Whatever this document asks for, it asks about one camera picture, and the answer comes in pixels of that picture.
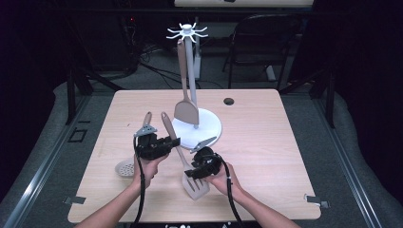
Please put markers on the black metal stand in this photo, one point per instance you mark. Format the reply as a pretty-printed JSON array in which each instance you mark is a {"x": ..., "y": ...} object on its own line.
[
  {"x": 329, "y": 101},
  {"x": 71, "y": 95}
]

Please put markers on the white bar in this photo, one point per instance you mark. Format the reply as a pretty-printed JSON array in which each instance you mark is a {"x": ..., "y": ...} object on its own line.
[{"x": 271, "y": 73}]

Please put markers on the taupe skimmer spoon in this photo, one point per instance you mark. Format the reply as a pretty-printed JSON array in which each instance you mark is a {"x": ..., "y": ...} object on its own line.
[{"x": 124, "y": 167}]

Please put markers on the white table leg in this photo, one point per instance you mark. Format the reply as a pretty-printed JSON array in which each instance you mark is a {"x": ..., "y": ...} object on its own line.
[{"x": 198, "y": 63}]

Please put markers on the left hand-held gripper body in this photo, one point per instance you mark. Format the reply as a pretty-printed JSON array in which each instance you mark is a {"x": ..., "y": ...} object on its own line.
[{"x": 149, "y": 147}]

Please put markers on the dark equipment with red light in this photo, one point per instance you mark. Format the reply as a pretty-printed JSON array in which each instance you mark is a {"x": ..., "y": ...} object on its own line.
[{"x": 130, "y": 31}]

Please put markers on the grey tape piece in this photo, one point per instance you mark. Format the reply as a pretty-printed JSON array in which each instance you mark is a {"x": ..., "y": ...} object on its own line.
[
  {"x": 316, "y": 201},
  {"x": 74, "y": 200}
]

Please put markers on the black folding chair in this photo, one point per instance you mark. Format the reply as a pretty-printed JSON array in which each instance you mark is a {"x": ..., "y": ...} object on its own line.
[{"x": 266, "y": 38}]

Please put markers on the white utensil rack stand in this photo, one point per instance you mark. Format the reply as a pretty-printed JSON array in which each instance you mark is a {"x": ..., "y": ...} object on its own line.
[{"x": 206, "y": 126}]

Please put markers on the aluminium rail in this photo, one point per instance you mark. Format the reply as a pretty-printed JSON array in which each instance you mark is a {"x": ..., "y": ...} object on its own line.
[
  {"x": 38, "y": 180},
  {"x": 348, "y": 177}
]

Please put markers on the person's right hand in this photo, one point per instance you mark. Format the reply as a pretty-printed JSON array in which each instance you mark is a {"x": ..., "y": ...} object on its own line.
[{"x": 225, "y": 182}]

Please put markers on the taupe slotted spatula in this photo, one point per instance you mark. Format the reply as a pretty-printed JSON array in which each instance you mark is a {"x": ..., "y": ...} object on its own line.
[{"x": 168, "y": 123}]

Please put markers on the taupe solid spatula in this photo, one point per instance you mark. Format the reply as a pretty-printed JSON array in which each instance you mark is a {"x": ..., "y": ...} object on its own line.
[{"x": 187, "y": 110}]

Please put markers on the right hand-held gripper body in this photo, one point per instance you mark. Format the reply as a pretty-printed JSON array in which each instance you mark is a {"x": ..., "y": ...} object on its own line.
[{"x": 209, "y": 163}]

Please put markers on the person's left hand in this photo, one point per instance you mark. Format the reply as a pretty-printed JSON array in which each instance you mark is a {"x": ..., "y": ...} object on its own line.
[{"x": 147, "y": 172}]

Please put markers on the black square tape outline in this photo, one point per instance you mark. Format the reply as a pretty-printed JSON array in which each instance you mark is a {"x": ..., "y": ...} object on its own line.
[{"x": 70, "y": 135}]

